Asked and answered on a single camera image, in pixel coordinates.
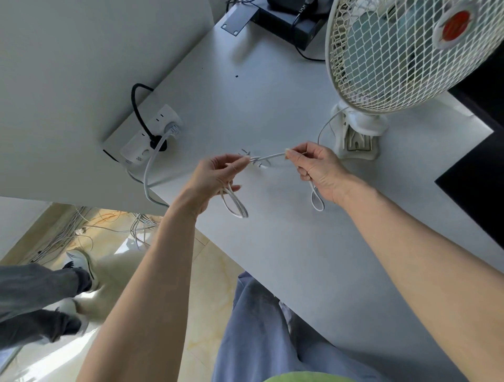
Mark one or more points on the person's right hand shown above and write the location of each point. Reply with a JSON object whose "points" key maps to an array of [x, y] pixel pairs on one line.
{"points": [[323, 173]]}

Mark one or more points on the person's left hand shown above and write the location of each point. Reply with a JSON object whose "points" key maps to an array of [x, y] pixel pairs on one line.
{"points": [[208, 182]]}

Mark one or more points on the person's left thumb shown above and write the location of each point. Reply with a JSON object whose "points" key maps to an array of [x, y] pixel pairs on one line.
{"points": [[230, 158]]}

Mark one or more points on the person's right thumb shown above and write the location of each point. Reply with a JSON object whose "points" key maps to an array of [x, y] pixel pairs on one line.
{"points": [[305, 147]]}

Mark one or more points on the person's left forearm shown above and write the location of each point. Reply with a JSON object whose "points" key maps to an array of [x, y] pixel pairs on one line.
{"points": [[145, 291]]}

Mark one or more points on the person's right forearm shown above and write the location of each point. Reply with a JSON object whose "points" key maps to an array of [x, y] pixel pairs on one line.
{"points": [[425, 271]]}

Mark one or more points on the white power strip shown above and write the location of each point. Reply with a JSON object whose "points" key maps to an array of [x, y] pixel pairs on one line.
{"points": [[136, 151]]}

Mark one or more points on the black device box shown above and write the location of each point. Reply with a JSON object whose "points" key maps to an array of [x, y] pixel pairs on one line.
{"points": [[293, 27]]}

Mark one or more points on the white desk fan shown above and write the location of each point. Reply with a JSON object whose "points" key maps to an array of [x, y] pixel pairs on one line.
{"points": [[397, 59]]}

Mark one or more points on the small black device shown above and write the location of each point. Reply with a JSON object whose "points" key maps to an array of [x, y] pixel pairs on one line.
{"points": [[287, 4]]}

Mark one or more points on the black furniture panel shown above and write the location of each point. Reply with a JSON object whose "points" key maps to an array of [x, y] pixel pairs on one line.
{"points": [[472, 185]]}

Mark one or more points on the person's blue trousers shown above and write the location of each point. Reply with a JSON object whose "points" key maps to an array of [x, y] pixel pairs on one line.
{"points": [[256, 334]]}

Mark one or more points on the person's green shirt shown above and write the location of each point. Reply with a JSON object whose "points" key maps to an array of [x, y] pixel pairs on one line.
{"points": [[307, 378]]}

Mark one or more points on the grey metal bracket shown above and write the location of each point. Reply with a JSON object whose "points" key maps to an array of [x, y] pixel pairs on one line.
{"points": [[238, 21]]}

